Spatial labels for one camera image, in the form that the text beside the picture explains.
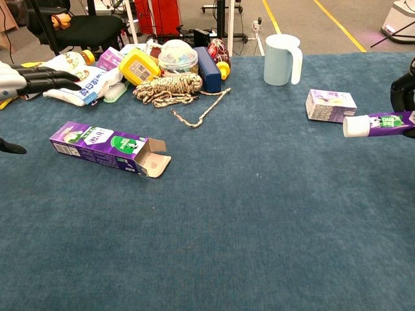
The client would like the brown yellow plush toy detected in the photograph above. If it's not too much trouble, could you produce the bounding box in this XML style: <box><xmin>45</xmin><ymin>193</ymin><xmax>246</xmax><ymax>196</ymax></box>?
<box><xmin>51</xmin><ymin>13</ymin><xmax>72</xmax><ymax>30</ymax></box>

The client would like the red white snack packet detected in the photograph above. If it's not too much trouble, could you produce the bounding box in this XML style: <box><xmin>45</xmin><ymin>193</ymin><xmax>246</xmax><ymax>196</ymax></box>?
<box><xmin>145</xmin><ymin>40</ymin><xmax>163</xmax><ymax>61</ymax></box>

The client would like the red cabinet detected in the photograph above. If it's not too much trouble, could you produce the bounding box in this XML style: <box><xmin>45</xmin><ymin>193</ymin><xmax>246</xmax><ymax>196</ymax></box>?
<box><xmin>134</xmin><ymin>0</ymin><xmax>182</xmax><ymax>36</ymax></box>

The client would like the light green brush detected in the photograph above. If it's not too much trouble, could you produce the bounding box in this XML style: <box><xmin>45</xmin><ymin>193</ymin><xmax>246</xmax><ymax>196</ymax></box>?
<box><xmin>102</xmin><ymin>81</ymin><xmax>129</xmax><ymax>104</ymax></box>

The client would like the small black box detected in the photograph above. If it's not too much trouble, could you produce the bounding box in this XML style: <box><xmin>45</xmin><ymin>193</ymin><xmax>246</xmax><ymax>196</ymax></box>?
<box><xmin>193</xmin><ymin>28</ymin><xmax>211</xmax><ymax>48</ymax></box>

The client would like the white power strip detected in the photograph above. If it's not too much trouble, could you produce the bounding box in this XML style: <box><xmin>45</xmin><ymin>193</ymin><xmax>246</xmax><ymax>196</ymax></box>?
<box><xmin>252</xmin><ymin>17</ymin><xmax>265</xmax><ymax>56</ymax></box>

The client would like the black wheeled stand base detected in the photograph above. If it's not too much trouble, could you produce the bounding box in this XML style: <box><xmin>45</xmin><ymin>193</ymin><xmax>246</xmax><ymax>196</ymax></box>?
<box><xmin>201</xmin><ymin>0</ymin><xmax>249</xmax><ymax>41</ymax></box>

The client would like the purple white milk carton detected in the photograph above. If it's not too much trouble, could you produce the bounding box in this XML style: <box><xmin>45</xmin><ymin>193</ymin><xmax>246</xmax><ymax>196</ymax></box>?
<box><xmin>96</xmin><ymin>46</ymin><xmax>126</xmax><ymax>72</ymax></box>

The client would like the long dark blue box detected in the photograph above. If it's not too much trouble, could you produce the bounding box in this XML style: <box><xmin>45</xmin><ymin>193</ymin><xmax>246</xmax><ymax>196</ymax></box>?
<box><xmin>193</xmin><ymin>46</ymin><xmax>222</xmax><ymax>93</ymax></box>

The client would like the white blue milk carton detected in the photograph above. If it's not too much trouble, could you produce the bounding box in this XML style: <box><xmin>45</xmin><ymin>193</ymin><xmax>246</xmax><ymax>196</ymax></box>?
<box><xmin>118</xmin><ymin>43</ymin><xmax>147</xmax><ymax>56</ymax></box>

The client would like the yellow green lidded container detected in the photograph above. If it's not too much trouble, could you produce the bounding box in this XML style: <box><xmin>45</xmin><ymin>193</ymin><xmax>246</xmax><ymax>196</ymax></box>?
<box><xmin>119</xmin><ymin>48</ymin><xmax>161</xmax><ymax>86</ymax></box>

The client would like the white machine housing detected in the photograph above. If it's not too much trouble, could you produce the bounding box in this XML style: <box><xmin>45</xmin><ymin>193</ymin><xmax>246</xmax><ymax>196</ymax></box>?
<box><xmin>379</xmin><ymin>0</ymin><xmax>415</xmax><ymax>45</ymax></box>

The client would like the white pouch yellow cap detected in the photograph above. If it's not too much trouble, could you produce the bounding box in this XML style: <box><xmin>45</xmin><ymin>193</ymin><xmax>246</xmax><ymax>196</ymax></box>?
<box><xmin>21</xmin><ymin>49</ymin><xmax>96</xmax><ymax>101</ymax></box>

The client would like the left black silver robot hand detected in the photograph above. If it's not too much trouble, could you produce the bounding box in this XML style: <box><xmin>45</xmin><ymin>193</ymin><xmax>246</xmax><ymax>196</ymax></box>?
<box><xmin>0</xmin><ymin>60</ymin><xmax>82</xmax><ymax>155</ymax></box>

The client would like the black office chair base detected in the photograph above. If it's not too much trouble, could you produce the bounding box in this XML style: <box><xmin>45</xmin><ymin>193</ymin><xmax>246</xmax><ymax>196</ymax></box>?
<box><xmin>25</xmin><ymin>0</ymin><xmax>126</xmax><ymax>56</ymax></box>

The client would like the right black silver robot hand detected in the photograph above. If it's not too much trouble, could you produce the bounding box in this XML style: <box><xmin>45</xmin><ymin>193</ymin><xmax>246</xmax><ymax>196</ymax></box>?
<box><xmin>390</xmin><ymin>73</ymin><xmax>415</xmax><ymax>139</ymax></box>

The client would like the blue table mat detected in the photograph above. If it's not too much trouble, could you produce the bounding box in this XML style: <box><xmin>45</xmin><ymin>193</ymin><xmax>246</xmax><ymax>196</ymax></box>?
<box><xmin>0</xmin><ymin>51</ymin><xmax>415</xmax><ymax>311</ymax></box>

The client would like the purple white toothpaste tube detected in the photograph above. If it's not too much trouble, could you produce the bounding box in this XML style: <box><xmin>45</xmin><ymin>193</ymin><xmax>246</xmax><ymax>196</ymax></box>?
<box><xmin>342</xmin><ymin>111</ymin><xmax>415</xmax><ymax>139</ymax></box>

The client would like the clear tub of binder clips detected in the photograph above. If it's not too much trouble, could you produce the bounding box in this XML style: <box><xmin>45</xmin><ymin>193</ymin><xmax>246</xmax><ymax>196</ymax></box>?
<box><xmin>158</xmin><ymin>39</ymin><xmax>199</xmax><ymax>78</ymax></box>

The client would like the thin black stand leg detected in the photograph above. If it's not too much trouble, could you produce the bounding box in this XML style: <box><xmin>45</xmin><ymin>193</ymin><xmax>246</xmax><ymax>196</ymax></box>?
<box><xmin>370</xmin><ymin>24</ymin><xmax>415</xmax><ymax>49</ymax></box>

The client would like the dark red bottle yellow cap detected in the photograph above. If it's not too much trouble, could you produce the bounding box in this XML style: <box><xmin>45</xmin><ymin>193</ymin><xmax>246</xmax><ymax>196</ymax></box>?
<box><xmin>207</xmin><ymin>38</ymin><xmax>231</xmax><ymax>80</ymax></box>

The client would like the white stand leg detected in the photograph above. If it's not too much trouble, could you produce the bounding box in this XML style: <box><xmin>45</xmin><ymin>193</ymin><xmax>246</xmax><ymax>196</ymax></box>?
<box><xmin>124</xmin><ymin>0</ymin><xmax>139</xmax><ymax>45</ymax></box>

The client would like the small purple drink carton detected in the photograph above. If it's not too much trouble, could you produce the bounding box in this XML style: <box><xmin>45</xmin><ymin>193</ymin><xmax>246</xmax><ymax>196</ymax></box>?
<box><xmin>305</xmin><ymin>89</ymin><xmax>358</xmax><ymax>124</ymax></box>

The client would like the beige braided rope bundle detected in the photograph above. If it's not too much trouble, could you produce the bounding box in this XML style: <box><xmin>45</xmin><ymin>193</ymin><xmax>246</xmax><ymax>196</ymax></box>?
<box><xmin>132</xmin><ymin>72</ymin><xmax>233</xmax><ymax>129</ymax></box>

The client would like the white upright pole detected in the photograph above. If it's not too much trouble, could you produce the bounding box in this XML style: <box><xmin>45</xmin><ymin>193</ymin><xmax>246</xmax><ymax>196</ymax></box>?
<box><xmin>228</xmin><ymin>0</ymin><xmax>236</xmax><ymax>58</ymax></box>

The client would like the white bag blue lettering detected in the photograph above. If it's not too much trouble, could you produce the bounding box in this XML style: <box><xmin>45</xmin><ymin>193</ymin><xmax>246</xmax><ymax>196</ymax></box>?
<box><xmin>42</xmin><ymin>64</ymin><xmax>124</xmax><ymax>107</ymax></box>

